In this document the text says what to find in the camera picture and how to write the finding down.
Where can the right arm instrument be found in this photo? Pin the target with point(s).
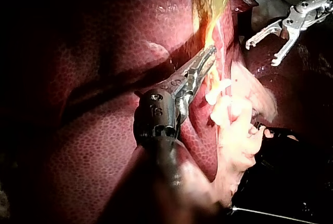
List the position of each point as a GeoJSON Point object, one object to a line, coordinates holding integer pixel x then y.
{"type": "Point", "coordinates": [307, 11]}

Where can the right arm instrument jaw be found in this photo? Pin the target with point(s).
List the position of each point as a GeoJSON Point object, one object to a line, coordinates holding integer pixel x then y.
{"type": "Point", "coordinates": [262, 35]}
{"type": "Point", "coordinates": [283, 51]}

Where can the left arm instrument jaw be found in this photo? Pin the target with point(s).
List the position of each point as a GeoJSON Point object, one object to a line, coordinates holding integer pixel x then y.
{"type": "Point", "coordinates": [197, 59]}
{"type": "Point", "coordinates": [205, 65]}

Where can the left arm instrument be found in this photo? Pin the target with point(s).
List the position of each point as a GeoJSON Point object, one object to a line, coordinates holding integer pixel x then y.
{"type": "Point", "coordinates": [156, 112]}

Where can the dark left arm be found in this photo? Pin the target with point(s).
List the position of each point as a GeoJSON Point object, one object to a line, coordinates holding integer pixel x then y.
{"type": "Point", "coordinates": [166, 182]}

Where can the white clip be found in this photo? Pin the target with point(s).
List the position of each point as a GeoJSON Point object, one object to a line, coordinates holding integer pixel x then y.
{"type": "Point", "coordinates": [221, 117]}
{"type": "Point", "coordinates": [219, 86]}

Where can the pale fatty tissue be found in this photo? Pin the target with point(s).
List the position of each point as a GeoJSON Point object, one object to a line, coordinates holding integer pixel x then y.
{"type": "Point", "coordinates": [242, 141]}

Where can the dark red liver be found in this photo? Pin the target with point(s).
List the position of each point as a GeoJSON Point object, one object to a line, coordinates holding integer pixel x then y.
{"type": "Point", "coordinates": [104, 39]}

